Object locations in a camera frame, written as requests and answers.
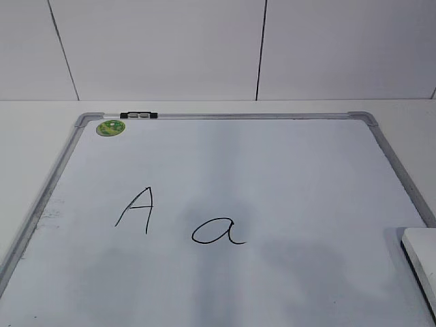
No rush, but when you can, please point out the white rectangular board eraser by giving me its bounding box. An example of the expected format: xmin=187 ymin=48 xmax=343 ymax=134
xmin=401 ymin=228 xmax=436 ymax=321

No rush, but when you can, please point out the black whiteboard hanger clip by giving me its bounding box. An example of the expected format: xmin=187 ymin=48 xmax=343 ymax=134
xmin=119 ymin=111 xmax=158 ymax=119

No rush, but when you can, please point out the round green magnet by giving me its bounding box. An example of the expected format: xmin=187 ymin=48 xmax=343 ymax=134
xmin=96 ymin=120 xmax=125 ymax=137

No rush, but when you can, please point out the white whiteboard with grey frame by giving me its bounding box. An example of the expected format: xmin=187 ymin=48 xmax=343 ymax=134
xmin=1 ymin=119 xmax=434 ymax=326

